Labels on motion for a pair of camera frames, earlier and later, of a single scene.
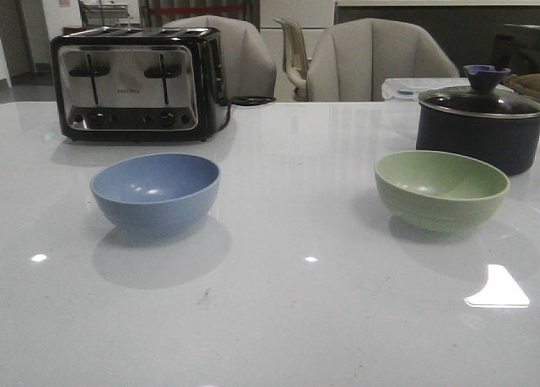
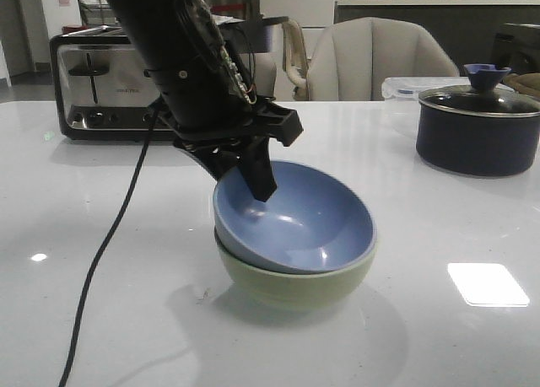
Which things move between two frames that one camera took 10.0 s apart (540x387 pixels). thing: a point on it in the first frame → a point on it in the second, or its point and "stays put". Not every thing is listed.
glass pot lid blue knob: (483, 97) stays put
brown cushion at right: (527, 83) stays put
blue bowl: (156, 194) → (313, 222)
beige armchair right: (351, 59) stays put
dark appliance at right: (517, 47) stays put
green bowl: (439, 191) → (294, 292)
